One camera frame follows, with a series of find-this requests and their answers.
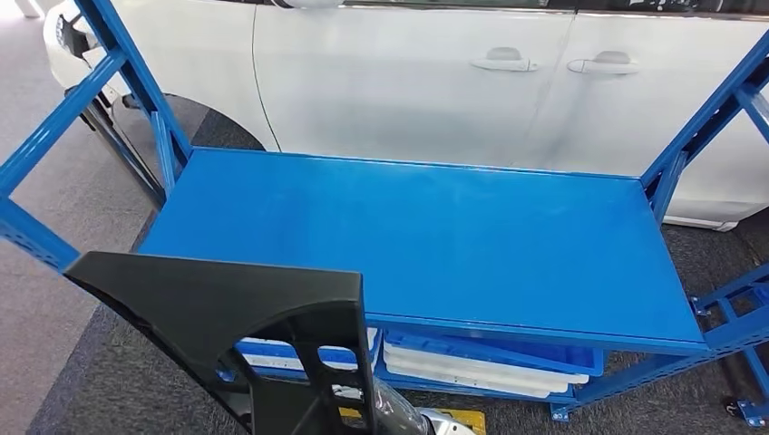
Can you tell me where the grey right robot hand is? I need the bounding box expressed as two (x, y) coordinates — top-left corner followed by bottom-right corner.
(332, 374), (435, 435)

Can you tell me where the black plastic frame part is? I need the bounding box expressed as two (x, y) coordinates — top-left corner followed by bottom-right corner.
(63, 250), (380, 435)

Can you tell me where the white plastic bin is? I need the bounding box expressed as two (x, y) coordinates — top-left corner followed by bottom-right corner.
(243, 353), (360, 372)
(383, 342), (591, 387)
(384, 359), (570, 401)

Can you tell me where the white car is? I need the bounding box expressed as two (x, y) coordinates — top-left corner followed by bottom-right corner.
(42, 0), (769, 232)

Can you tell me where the white car door handle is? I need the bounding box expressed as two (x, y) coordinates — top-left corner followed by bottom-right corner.
(566, 51), (641, 76)
(469, 46), (540, 73)

